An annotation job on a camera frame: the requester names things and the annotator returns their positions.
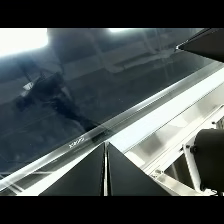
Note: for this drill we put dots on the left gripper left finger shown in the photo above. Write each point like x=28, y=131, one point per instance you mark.
x=87, y=176

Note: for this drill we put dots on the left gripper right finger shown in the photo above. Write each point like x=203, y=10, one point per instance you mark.
x=128, y=178

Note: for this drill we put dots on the silver frame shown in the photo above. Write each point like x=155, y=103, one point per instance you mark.
x=166, y=110

